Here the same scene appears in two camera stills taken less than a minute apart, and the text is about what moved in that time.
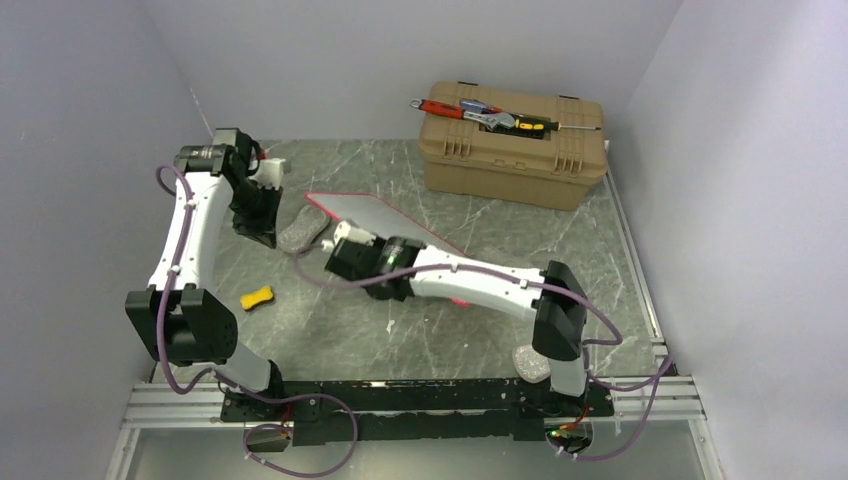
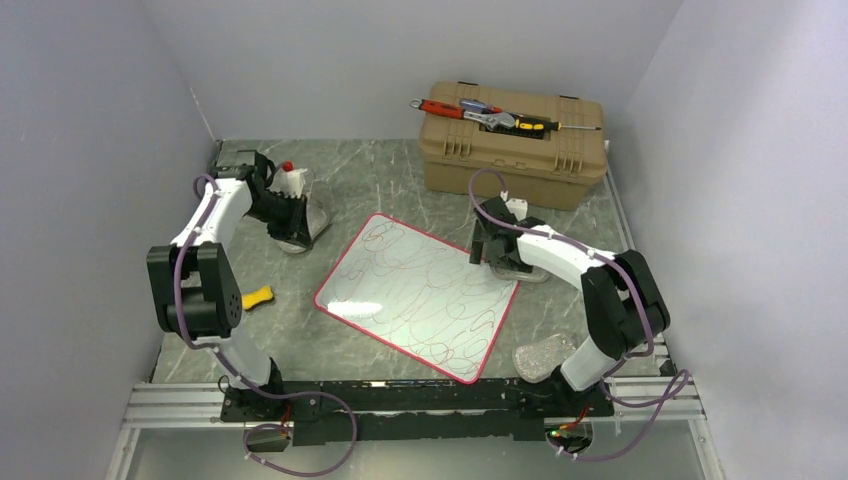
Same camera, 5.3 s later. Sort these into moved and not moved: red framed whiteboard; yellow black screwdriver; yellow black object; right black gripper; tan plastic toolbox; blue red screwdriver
Moved: right black gripper; red framed whiteboard
Not moved: tan plastic toolbox; blue red screwdriver; yellow black screwdriver; yellow black object
